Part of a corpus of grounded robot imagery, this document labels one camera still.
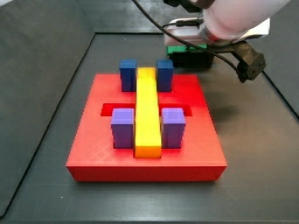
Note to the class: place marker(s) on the green stepped object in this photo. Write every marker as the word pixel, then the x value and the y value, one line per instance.
pixel 177 49

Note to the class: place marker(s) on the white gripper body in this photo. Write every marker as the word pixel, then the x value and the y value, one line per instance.
pixel 192 30

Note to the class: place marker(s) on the yellow long bar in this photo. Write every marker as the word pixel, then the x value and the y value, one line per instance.
pixel 148 119

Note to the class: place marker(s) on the red board base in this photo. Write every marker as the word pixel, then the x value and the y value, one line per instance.
pixel 97 161

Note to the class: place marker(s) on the black angle fixture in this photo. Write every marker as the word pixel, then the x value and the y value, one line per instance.
pixel 192 59

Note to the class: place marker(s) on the blue block right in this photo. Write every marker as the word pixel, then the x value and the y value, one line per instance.
pixel 128 69

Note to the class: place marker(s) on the purple block left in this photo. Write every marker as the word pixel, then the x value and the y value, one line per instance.
pixel 173 127

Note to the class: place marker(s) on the purple block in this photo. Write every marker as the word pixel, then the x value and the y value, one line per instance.
pixel 124 127
pixel 173 127

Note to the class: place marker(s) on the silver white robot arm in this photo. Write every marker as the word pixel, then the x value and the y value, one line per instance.
pixel 228 21

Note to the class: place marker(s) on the blue block left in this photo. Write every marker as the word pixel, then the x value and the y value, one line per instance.
pixel 165 75

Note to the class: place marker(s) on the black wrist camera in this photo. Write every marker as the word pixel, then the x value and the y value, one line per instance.
pixel 252 61

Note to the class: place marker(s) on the purple block right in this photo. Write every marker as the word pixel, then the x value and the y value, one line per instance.
pixel 124 127

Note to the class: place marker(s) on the blue block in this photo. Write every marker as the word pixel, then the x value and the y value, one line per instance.
pixel 128 69
pixel 165 75

